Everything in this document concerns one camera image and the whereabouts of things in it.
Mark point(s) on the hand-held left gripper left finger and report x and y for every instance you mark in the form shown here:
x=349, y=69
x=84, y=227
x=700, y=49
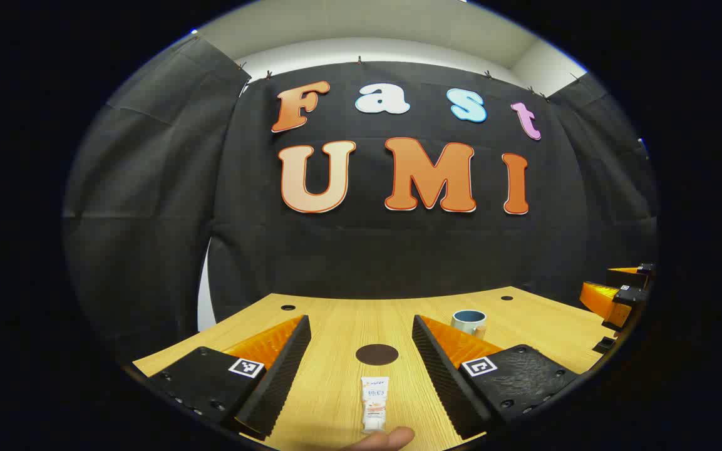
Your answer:
x=279, y=382

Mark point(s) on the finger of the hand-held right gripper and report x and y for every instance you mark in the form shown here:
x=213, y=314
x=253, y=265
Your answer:
x=602, y=300
x=627, y=274

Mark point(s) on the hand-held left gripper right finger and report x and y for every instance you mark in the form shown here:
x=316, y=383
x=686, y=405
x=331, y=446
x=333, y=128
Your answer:
x=442, y=382

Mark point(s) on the pale green cup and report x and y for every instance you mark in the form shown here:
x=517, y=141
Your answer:
x=470, y=326

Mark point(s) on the white toothpaste tube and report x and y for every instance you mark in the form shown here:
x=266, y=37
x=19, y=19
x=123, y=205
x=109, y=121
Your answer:
x=375, y=401

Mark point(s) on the dark brown round coaster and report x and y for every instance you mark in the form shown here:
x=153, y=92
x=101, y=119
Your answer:
x=377, y=354

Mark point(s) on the wooden desktop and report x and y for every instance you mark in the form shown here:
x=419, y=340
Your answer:
x=348, y=326

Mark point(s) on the black backdrop cloth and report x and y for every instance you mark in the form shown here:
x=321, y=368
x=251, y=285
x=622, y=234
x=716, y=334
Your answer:
x=398, y=250

